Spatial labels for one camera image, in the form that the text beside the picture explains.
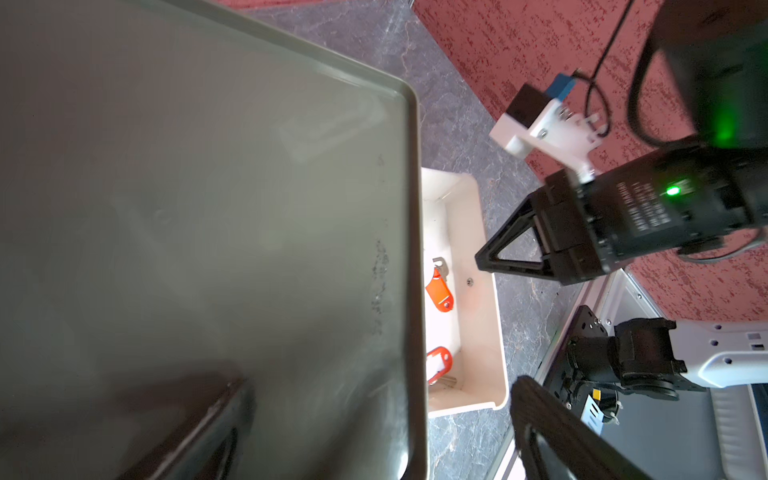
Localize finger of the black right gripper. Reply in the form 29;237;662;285
474;194;556;278

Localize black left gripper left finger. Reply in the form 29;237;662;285
119;379;255;479

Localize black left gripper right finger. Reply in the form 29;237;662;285
510;376;648;479

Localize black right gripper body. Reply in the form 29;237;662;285
536;152;744;285

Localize silver key red tag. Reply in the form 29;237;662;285
425;257;454;313
425;346;458;388

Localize white drawer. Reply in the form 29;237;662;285
421;169;509;418

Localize olive three-drawer desk organizer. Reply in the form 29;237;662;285
1;1;429;479

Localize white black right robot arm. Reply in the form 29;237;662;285
475;1;767;403

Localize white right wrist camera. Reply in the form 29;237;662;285
490;72;606;184

